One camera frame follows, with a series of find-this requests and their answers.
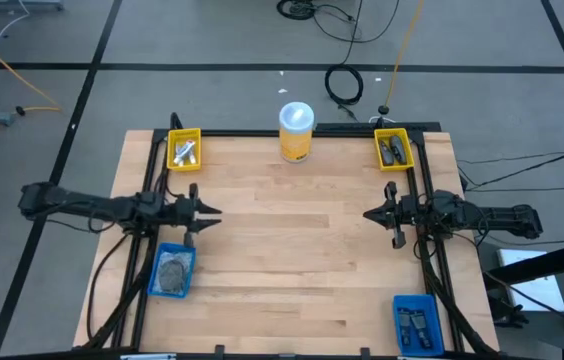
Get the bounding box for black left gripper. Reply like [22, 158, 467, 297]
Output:
[175, 183, 223, 249]

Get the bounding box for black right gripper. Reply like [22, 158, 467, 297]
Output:
[362, 181, 416, 250]

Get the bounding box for blue plastic basket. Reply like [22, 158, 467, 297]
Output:
[146, 242, 197, 300]
[392, 293, 446, 357]

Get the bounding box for dark blue toiletry package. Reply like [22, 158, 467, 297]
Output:
[410, 310, 434, 350]
[397, 308, 414, 348]

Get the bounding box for grey oval toiletry bottle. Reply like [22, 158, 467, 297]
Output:
[379, 139, 396, 167]

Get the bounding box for yellow plastic basket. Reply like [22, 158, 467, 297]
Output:
[166, 127, 203, 173]
[373, 127, 416, 173]

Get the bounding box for yellow wipes canister white lid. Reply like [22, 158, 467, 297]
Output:
[278, 101, 315, 164]

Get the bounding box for black clamp foot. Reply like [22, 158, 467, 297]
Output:
[491, 297, 531, 330]

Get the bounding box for black metal beam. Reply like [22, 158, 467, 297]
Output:
[481, 237, 564, 289]

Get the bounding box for white box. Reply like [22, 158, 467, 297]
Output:
[497, 248, 564, 314]

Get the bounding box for black aluminium table frame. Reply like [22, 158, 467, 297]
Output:
[81, 122, 501, 360]

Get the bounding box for black coiled cable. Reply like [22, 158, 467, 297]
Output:
[324, 63, 365, 107]

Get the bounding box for yellow floor cable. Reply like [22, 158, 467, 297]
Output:
[0, 22, 63, 154]
[384, 0, 426, 109]

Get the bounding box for black cable bundle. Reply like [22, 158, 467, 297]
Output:
[275, 0, 402, 45]

